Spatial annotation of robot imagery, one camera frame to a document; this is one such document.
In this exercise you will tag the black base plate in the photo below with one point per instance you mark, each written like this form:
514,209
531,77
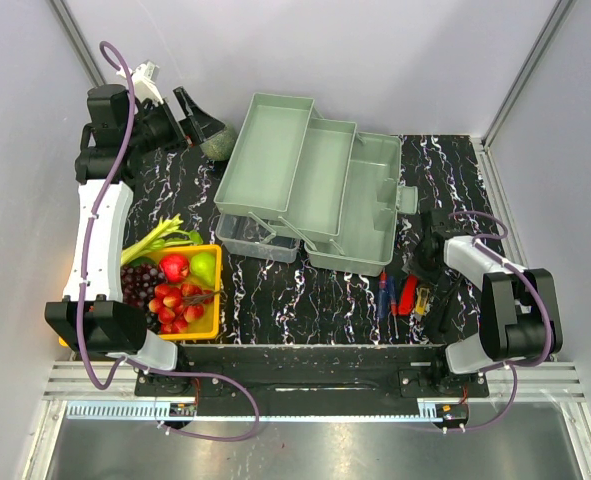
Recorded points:
410,371

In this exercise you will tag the yellow fruit bin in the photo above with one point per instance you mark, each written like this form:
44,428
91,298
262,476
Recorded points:
202,325

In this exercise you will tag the purple grape bunch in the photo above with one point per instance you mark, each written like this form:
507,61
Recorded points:
138,282

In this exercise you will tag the green pear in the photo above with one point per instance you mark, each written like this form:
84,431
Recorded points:
203,265

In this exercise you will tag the black marble mat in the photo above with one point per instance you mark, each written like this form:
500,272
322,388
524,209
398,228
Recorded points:
270,302

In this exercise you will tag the black hex key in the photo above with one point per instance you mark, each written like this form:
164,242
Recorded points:
447,307

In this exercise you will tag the red apple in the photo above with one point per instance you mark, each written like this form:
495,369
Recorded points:
175,267

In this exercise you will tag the green celery stalk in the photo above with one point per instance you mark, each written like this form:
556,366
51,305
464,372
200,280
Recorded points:
169,232

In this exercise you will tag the yellow utility knife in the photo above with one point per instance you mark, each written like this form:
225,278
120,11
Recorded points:
422,301

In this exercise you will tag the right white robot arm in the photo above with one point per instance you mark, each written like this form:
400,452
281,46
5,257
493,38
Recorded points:
520,319

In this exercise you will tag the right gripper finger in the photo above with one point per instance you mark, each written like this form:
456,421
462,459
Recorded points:
413,267
437,278

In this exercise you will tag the green melon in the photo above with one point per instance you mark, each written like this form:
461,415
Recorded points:
219,147

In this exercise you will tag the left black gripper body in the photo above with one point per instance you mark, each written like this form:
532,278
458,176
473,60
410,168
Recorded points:
176,123

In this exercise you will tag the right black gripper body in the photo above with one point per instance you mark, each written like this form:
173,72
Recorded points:
430,258

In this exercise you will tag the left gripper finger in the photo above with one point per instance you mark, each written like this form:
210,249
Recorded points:
189,107
201,129

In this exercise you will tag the red folding knife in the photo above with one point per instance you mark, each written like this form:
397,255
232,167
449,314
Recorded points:
407,299

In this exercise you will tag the red cherry bunch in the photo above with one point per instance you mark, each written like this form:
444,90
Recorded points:
178,309

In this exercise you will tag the blue screwdriver long shaft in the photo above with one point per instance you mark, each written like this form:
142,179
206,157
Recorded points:
383,301

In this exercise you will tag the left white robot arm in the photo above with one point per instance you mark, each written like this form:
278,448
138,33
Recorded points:
106,171

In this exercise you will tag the blue screwdriver red tip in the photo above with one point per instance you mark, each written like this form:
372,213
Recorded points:
393,302

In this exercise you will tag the translucent plastic tool box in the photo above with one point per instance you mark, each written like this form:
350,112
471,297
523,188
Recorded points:
296,179

